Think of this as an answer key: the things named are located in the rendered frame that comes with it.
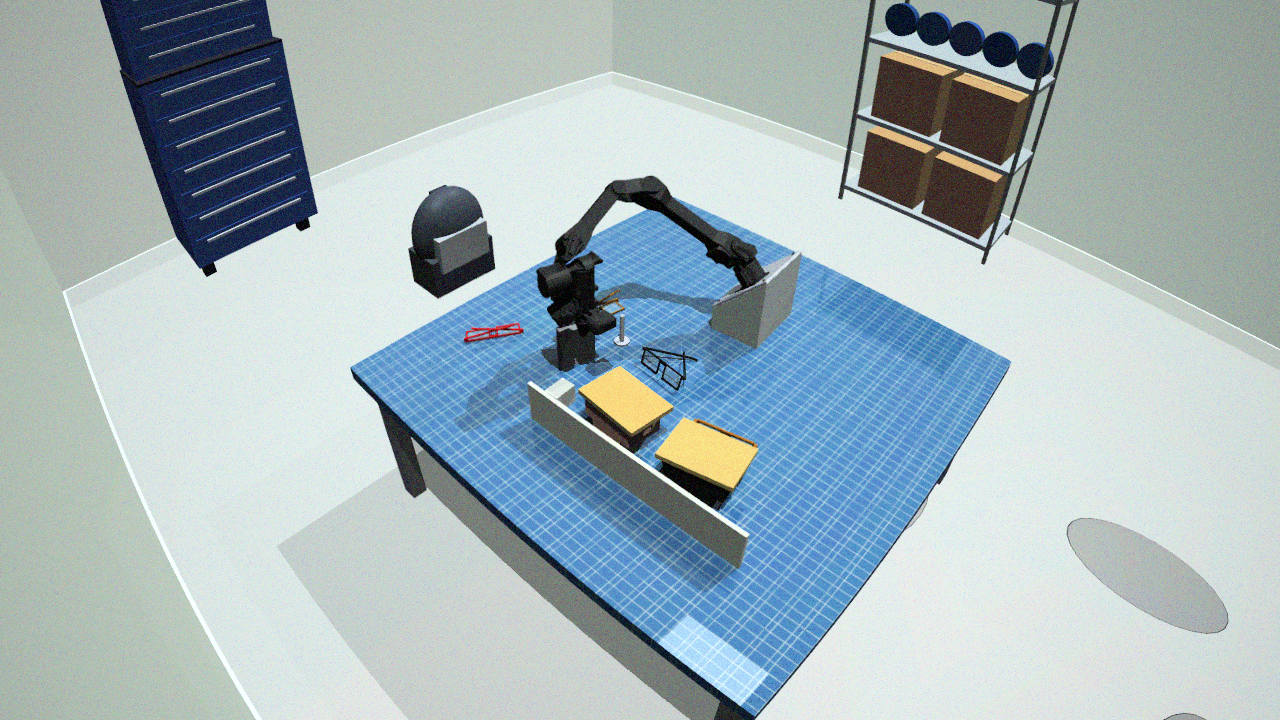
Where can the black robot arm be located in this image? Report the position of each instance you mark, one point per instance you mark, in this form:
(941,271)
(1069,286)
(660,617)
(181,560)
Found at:
(652,194)

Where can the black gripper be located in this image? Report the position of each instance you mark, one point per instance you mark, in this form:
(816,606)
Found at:
(591,320)

